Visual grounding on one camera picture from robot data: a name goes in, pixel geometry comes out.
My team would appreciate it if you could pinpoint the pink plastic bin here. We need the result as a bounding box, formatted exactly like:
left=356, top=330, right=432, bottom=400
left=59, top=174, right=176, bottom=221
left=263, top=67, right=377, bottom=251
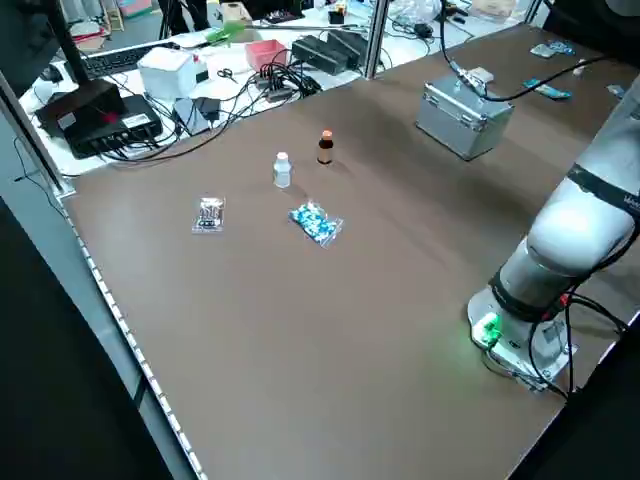
left=243, top=39, right=289, bottom=74

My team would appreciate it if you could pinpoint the clear bottle white cap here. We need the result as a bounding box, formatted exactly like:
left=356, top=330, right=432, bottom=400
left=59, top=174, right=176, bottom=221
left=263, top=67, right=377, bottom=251
left=272, top=151, right=293, bottom=190

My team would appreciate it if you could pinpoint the black monitor stand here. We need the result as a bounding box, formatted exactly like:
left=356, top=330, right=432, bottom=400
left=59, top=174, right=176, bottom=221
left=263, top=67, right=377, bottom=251
left=34, top=0, right=126, bottom=137

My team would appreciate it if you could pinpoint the wooden stool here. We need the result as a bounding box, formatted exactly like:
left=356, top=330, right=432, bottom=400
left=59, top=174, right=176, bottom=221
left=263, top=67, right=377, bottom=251
left=98, top=0, right=127, bottom=34

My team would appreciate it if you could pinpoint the black monitor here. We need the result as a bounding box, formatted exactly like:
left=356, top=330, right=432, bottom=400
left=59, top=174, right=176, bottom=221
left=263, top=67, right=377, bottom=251
left=0, top=0, right=64, bottom=97

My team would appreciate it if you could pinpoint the black keyboard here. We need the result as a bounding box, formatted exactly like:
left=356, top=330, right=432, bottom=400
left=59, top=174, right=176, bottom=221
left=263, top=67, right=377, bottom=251
left=79, top=42, right=181, bottom=82

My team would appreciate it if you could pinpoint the grey flat pouch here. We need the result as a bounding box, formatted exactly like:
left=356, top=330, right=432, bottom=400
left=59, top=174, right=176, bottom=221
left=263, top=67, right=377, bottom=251
left=172, top=98, right=211, bottom=136

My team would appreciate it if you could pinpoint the blue cotton swab packet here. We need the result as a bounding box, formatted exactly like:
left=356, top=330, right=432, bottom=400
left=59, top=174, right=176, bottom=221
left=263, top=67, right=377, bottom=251
left=522, top=78, right=572, bottom=102

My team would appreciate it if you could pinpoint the black usb hub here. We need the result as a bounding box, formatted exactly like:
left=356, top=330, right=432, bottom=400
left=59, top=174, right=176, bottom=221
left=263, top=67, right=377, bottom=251
left=252, top=62, right=322, bottom=104

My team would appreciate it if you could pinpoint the aluminium frame post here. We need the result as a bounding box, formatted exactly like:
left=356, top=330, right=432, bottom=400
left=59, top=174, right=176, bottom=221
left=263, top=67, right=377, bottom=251
left=362, top=0, right=392, bottom=80

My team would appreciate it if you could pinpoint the black plug adapter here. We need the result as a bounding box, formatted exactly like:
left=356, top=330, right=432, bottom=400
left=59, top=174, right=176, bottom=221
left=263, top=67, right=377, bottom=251
left=192, top=95, right=222, bottom=127

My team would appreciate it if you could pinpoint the white box device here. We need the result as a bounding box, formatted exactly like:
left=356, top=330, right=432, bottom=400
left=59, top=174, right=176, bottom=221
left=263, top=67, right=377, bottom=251
left=136, top=46, right=211, bottom=101

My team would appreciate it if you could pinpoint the silver aluminium medical case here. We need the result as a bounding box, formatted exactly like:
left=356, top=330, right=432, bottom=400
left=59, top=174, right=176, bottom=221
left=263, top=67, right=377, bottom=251
left=414, top=69, right=516, bottom=162

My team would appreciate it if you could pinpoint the clear packet of brown vials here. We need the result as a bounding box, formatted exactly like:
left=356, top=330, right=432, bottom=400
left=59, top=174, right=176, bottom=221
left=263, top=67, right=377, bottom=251
left=191, top=193, right=227, bottom=236

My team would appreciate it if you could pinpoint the brown bottle orange cap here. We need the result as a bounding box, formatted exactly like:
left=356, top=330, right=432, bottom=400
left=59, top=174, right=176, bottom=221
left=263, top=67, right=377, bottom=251
left=316, top=128, right=335, bottom=167

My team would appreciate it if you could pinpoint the black tray box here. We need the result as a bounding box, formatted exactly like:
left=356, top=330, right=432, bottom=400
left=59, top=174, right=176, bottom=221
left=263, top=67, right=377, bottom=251
left=291, top=34, right=351, bottom=76
left=327, top=30, right=374, bottom=65

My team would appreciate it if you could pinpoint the green plastic tool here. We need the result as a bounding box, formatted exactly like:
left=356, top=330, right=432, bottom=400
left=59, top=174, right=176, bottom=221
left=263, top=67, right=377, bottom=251
left=203, top=20, right=254, bottom=49

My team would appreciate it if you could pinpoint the black flat network device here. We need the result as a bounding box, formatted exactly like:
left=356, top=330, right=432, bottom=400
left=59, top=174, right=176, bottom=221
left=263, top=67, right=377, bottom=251
left=64, top=94, right=164, bottom=160

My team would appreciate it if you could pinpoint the aluminium corner post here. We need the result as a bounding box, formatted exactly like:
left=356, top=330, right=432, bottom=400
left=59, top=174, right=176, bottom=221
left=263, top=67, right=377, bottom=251
left=0, top=69, right=77, bottom=199

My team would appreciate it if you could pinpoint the black base cable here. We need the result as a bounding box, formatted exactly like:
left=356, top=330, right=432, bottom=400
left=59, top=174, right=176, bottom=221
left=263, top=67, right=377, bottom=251
left=528, top=239, right=632, bottom=401

